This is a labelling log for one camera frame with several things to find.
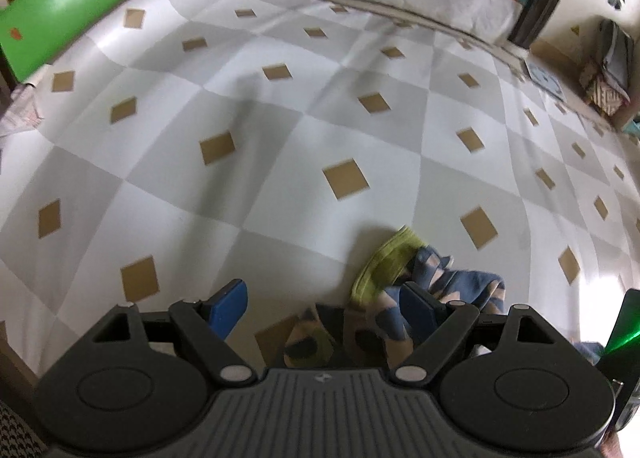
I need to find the blue letter-print shirt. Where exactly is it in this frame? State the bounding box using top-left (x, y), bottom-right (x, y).
top-left (284, 225), bottom-right (507, 369)

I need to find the checkered diamond-print tablecloth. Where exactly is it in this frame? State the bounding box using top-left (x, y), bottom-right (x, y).
top-left (0, 0), bottom-right (640, 374)

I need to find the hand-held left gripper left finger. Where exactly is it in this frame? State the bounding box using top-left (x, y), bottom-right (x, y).
top-left (92, 279), bottom-right (257, 386)

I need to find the pink striped cloth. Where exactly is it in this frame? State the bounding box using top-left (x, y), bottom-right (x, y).
top-left (0, 83), bottom-right (44, 140)

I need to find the patterned woven bag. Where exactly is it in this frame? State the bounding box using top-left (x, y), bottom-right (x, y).
top-left (580, 20), bottom-right (632, 117)

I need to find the blue white printed mat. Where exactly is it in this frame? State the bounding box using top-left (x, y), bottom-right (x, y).
top-left (525, 63), bottom-right (567, 102)

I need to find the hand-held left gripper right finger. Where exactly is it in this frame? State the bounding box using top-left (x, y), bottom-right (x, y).
top-left (391, 283), bottom-right (558, 385)

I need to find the green plastic chair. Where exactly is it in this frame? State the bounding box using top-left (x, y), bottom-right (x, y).
top-left (0, 0), bottom-right (129, 84)

